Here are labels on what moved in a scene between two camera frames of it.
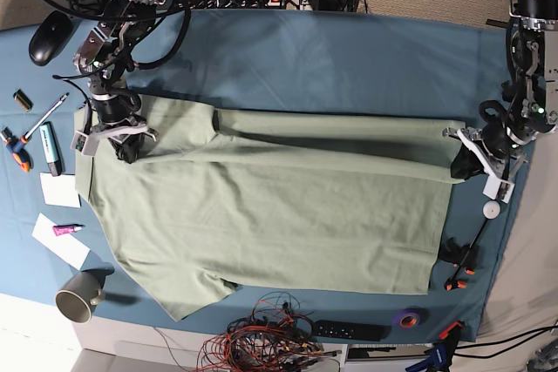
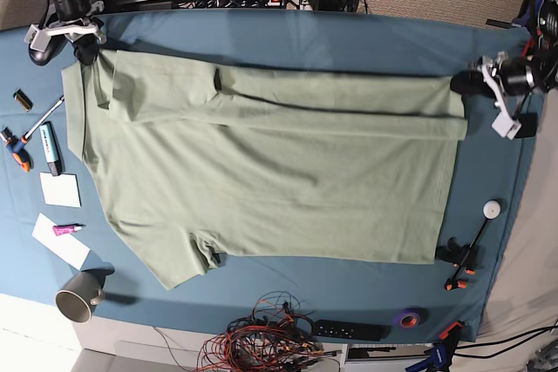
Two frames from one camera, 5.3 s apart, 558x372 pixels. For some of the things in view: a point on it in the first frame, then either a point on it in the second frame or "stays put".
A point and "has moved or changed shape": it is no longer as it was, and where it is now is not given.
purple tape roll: x=411 y=317 stays put
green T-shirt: x=269 y=201 has moved or changed shape
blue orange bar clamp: x=441 y=354 stays put
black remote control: x=333 y=329 stays put
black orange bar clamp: x=462 y=257 stays put
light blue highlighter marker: x=51 y=148 stays put
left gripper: x=116 y=131 -> x=86 y=47
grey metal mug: x=82 y=291 stays put
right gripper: x=500 y=170 -> x=472 y=83
